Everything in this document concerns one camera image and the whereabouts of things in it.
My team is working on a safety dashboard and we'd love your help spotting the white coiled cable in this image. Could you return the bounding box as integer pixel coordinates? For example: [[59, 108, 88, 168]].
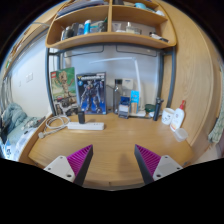
[[37, 114, 71, 140]]

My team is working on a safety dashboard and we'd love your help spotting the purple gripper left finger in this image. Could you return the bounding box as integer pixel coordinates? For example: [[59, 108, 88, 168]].
[[44, 145, 93, 186]]

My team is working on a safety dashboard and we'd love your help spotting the blue bottle on shelf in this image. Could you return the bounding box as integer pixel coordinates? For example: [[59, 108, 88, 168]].
[[83, 20, 91, 35]]

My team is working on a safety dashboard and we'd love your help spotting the white power strip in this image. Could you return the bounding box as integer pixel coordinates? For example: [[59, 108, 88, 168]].
[[67, 122, 104, 130]]

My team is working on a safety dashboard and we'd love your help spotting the white desk lamp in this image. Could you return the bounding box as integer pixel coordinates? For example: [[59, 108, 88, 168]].
[[91, 57, 146, 118]]

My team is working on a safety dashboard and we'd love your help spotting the orange blue slim box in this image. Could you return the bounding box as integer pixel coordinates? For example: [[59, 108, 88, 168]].
[[131, 90, 139, 114]]

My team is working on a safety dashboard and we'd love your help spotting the teal blanket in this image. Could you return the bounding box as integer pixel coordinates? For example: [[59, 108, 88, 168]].
[[0, 103, 37, 142]]

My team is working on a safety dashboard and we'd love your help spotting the white mug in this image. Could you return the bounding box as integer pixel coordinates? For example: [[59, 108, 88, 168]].
[[162, 108, 174, 125]]

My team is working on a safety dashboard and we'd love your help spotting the wooden wall shelf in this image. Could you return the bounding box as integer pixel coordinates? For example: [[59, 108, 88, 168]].
[[45, 0, 177, 50]]

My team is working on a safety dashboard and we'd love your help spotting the white bottle red cap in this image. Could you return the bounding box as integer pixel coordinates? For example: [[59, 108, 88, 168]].
[[170, 100, 185, 132]]

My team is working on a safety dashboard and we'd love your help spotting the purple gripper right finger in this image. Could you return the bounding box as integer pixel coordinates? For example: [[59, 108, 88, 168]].
[[134, 145, 182, 185]]

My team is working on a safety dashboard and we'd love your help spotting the black charger plug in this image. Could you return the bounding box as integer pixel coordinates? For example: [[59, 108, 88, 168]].
[[78, 111, 85, 124]]

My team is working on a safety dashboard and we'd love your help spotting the small blue box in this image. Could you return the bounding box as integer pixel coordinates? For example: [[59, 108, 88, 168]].
[[118, 96, 130, 119]]

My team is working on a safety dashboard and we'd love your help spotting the dark green small bowl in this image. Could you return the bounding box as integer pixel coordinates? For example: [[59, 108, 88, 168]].
[[145, 104, 155, 113]]

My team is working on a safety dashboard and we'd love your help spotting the clear plastic container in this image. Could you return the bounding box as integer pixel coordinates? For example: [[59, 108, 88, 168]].
[[174, 128, 188, 142]]

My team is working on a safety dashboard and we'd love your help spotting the green Lego Groot box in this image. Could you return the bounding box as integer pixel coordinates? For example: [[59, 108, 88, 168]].
[[50, 67, 78, 116]]

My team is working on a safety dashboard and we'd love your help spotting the blue robot model box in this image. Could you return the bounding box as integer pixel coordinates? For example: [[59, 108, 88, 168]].
[[76, 72, 106, 114]]

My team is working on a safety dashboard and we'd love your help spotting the clear glass bottle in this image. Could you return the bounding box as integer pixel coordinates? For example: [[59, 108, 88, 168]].
[[113, 79, 123, 114]]

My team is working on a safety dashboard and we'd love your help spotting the black cylindrical bottle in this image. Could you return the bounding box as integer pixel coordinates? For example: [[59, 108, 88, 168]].
[[153, 97, 164, 121]]

